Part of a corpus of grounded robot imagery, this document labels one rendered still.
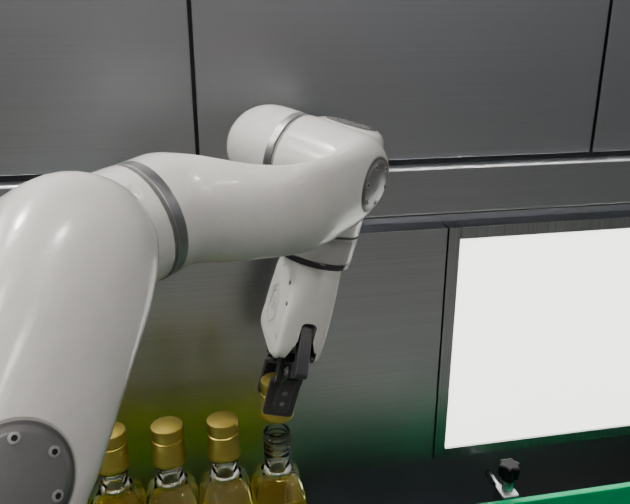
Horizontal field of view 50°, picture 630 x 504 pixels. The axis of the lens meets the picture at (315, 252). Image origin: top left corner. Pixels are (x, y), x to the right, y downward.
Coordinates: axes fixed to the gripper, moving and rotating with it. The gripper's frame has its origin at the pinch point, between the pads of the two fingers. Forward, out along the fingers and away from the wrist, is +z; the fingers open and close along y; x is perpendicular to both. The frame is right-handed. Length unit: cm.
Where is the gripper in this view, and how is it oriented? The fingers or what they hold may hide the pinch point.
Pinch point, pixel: (278, 387)
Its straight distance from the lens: 72.6
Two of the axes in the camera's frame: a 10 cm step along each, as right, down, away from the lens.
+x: 9.5, 1.8, 2.7
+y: 2.0, 3.2, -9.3
